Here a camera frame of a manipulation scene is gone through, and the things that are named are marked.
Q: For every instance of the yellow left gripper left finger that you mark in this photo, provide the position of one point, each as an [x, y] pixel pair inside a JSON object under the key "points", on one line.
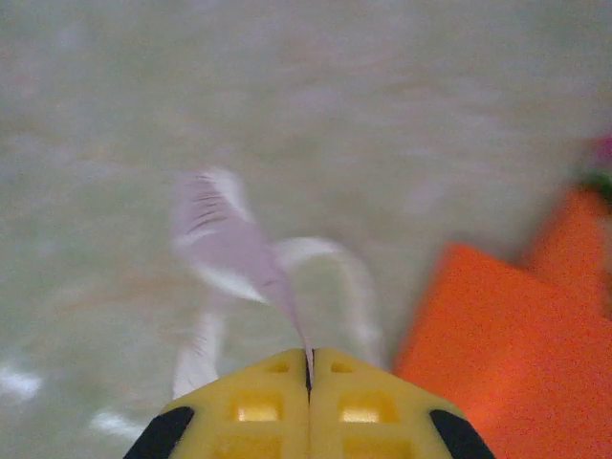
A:
{"points": [[229, 416]]}

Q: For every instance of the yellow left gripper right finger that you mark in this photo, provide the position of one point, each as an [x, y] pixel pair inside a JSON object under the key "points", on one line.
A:
{"points": [[397, 416]]}

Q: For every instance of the white translucent ribbon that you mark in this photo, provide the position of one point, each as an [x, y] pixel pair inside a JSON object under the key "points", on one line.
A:
{"points": [[239, 248]]}

